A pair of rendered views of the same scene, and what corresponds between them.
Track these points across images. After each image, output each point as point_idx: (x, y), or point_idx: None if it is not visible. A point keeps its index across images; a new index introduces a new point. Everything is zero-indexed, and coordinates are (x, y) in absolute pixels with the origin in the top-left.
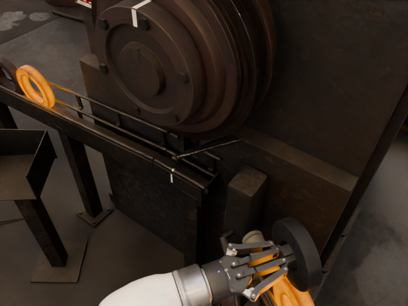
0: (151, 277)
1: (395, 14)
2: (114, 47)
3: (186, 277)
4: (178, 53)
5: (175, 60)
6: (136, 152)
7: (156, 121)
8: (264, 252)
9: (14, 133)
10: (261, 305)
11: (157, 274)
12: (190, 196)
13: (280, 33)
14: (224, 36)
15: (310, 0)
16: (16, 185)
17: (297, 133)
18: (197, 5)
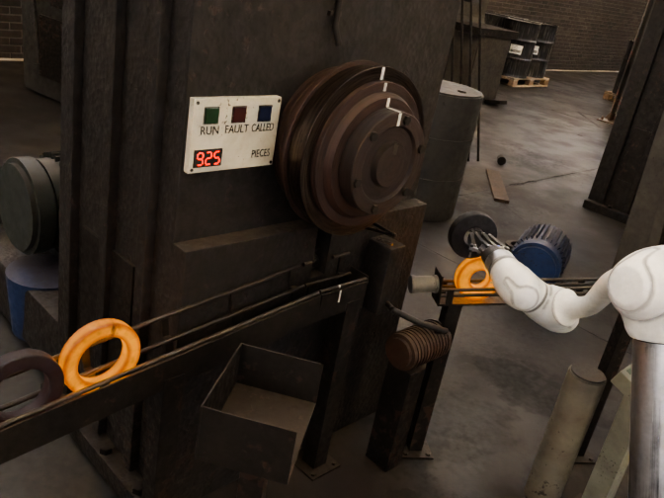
0: (504, 265)
1: (430, 80)
2: (367, 157)
3: (504, 254)
4: (421, 131)
5: (418, 138)
6: (301, 300)
7: (388, 207)
8: (478, 236)
9: (225, 373)
10: (448, 319)
11: (497, 267)
12: (356, 300)
13: None
14: (418, 114)
15: None
16: (282, 421)
17: None
18: (406, 100)
